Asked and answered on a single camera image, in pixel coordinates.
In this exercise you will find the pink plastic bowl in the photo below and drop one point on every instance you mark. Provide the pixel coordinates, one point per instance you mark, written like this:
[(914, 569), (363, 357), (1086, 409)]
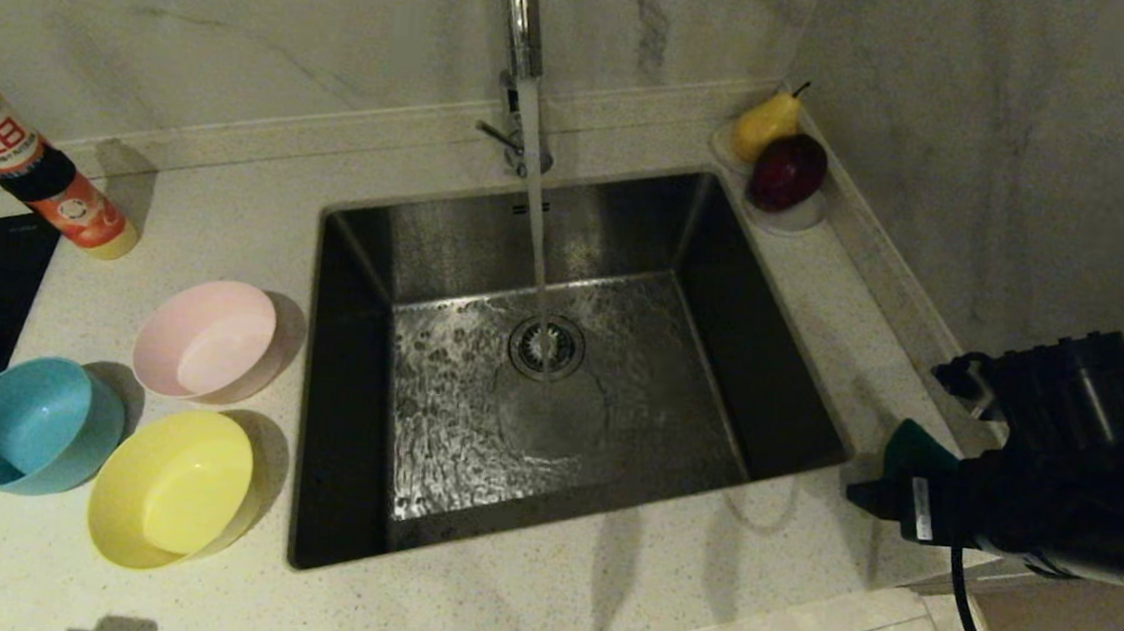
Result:
[(209, 343)]

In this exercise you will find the green and yellow sponge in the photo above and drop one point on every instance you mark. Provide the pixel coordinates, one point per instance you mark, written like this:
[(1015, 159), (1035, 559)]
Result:
[(918, 449)]

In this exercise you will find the dish soap bottle orange label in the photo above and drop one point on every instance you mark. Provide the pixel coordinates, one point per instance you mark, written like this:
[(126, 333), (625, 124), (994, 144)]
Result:
[(50, 195)]

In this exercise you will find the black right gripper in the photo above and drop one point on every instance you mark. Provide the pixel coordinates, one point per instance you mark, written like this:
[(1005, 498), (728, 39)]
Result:
[(1028, 513)]

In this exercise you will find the stainless steel sink basin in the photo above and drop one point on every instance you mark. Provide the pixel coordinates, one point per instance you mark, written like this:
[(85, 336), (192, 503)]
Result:
[(717, 388)]

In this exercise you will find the yellow plastic bowl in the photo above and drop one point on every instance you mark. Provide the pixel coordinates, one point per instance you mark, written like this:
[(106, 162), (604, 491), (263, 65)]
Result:
[(172, 495)]

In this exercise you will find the running water stream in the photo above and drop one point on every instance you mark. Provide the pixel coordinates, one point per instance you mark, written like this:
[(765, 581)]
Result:
[(534, 193)]

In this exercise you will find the dark red apple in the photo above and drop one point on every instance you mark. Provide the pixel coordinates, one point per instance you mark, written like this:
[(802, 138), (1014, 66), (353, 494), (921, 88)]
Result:
[(786, 171)]

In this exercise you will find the round metal drain strainer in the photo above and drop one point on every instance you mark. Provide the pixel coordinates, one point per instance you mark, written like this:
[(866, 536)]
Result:
[(559, 355)]

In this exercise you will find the blue plastic bowl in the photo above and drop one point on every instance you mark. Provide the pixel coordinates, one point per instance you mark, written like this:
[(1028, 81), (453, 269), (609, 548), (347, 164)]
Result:
[(32, 424)]

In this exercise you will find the chrome kitchen faucet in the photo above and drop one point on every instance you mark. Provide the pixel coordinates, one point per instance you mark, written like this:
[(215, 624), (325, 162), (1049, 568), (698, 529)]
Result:
[(526, 12)]

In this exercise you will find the yellow pear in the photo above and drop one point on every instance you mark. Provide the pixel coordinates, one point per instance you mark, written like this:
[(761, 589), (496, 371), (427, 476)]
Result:
[(765, 124)]

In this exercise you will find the small white dish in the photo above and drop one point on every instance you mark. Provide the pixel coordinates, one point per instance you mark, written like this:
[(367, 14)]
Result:
[(790, 221)]

